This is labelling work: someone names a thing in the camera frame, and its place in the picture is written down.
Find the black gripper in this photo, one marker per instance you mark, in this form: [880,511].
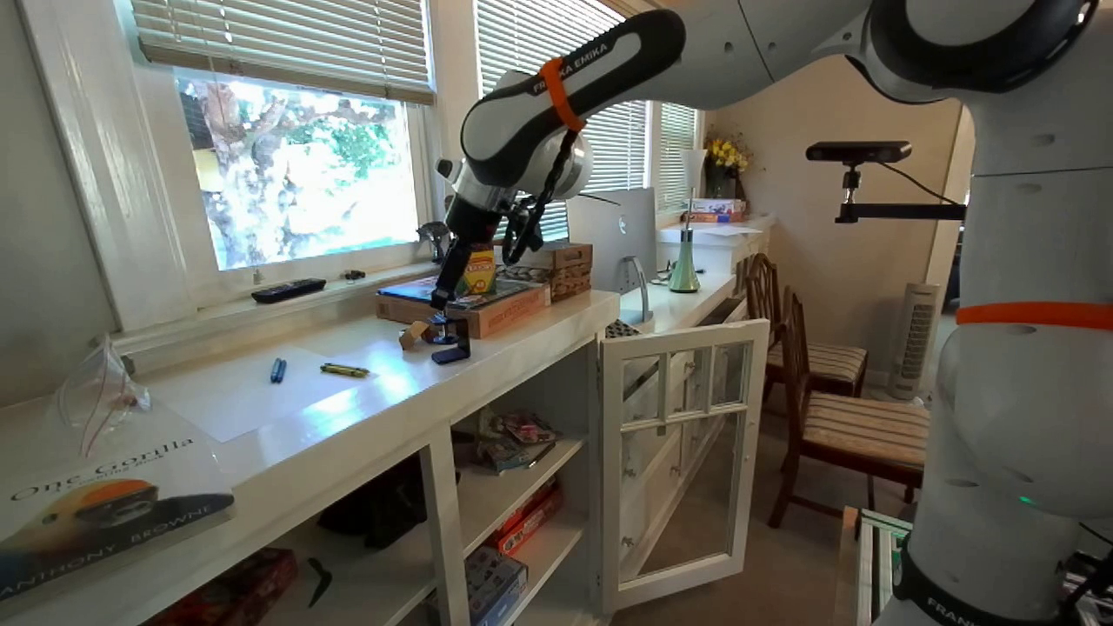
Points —
[460,250]

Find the black clamp mount with knob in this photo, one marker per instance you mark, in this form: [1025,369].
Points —
[450,342]

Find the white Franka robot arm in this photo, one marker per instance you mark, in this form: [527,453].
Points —
[1019,439]

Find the Thomas and Friends book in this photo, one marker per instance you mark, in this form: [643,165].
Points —
[405,291]

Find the yellow green crayon box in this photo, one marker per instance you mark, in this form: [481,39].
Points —
[477,271]

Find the small wooden block toy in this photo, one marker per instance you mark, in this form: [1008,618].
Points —
[416,335]

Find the small black windowsill item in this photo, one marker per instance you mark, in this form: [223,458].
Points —
[353,276]

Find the brown wooden crate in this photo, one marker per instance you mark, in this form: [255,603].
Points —
[569,270]

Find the black marker on sill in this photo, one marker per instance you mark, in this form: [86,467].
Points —
[289,291]

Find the silver desktop computer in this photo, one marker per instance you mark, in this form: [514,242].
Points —
[612,236]

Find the blue marker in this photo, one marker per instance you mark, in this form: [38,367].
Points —
[277,369]

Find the window with garden view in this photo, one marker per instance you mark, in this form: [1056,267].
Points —
[299,175]

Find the black bag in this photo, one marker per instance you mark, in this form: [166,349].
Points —
[378,510]

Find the white open shelf cabinet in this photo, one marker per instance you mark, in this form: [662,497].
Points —
[444,524]

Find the tall white window blind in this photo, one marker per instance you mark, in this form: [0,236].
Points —
[619,143]

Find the red box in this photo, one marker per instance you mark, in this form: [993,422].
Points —
[524,524]

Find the green bottle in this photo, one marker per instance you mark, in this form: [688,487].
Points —
[688,261]

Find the pink box stack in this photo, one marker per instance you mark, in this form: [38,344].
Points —
[713,211]

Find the blue books stack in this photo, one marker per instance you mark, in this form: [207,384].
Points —
[493,584]

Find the wide white window blind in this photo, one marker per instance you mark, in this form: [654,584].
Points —
[289,39]

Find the small black tool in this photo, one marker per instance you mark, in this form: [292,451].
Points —
[319,577]

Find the yellow flowers in vase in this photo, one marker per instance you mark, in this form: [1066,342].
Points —
[725,158]

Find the clear plastic bag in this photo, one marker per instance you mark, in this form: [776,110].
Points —
[98,388]

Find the wooden slat chair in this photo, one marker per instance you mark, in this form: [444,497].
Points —
[837,367]
[858,428]

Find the toucan picture book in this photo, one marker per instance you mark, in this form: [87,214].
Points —
[91,524]

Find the white tower fan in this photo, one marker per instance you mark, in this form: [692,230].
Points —
[915,335]

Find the black stereo camera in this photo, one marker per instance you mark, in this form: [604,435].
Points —
[858,150]

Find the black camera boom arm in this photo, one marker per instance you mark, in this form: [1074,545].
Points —
[905,211]

